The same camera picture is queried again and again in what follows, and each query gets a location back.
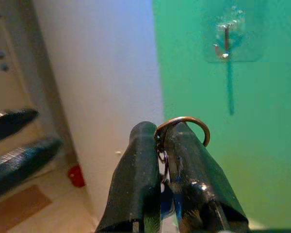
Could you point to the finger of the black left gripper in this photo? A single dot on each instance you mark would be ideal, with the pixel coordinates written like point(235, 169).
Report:
point(21, 162)
point(9, 123)

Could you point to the green hook board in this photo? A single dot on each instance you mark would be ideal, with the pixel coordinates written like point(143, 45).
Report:
point(269, 121)

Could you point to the brown floor mat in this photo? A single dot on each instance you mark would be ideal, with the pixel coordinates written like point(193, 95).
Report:
point(19, 208)

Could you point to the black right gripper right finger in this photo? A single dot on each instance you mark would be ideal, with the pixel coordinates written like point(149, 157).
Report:
point(201, 182)

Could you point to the small red object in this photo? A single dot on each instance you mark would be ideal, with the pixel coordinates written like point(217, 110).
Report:
point(76, 176)

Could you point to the clear adhesive metal hook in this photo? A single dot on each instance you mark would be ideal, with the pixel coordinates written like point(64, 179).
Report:
point(226, 38)

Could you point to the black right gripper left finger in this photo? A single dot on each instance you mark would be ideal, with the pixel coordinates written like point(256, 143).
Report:
point(135, 182)

